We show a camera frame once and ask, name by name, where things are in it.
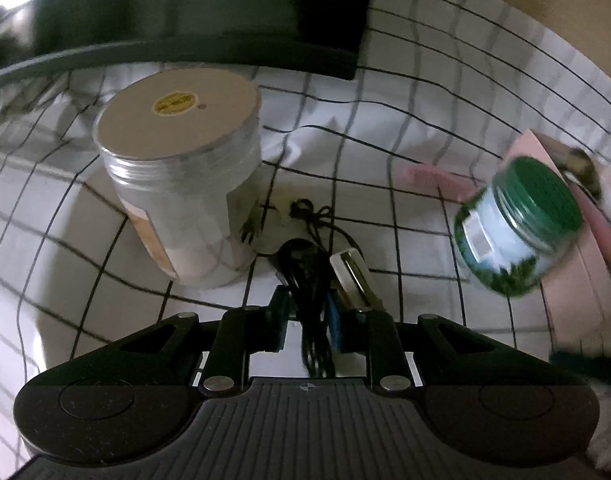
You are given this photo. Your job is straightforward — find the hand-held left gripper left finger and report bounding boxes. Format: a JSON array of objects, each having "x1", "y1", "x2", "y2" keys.
[{"x1": 96, "y1": 285, "x2": 289, "y2": 400}]

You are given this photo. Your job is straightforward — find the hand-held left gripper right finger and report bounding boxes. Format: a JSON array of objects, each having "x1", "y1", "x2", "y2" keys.
[{"x1": 327, "y1": 292, "x2": 519, "y2": 399}]

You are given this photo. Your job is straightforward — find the large clear jar beige lid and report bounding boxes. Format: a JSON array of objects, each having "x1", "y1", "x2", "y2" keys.
[{"x1": 92, "y1": 69, "x2": 264, "y2": 290}]

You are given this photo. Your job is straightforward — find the glass jar green lid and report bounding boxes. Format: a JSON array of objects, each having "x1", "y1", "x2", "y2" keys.
[{"x1": 453, "y1": 156, "x2": 585, "y2": 302}]

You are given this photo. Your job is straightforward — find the pink box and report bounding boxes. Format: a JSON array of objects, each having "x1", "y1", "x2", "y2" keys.
[{"x1": 503, "y1": 129, "x2": 611, "y2": 348}]

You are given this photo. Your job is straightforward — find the dark teal fuzzy cloth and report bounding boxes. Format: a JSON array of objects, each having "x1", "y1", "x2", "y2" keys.
[{"x1": 549, "y1": 349, "x2": 611, "y2": 387}]

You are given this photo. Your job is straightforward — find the white fuzzy cloth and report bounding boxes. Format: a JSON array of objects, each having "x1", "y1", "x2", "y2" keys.
[{"x1": 584, "y1": 379, "x2": 611, "y2": 476}]

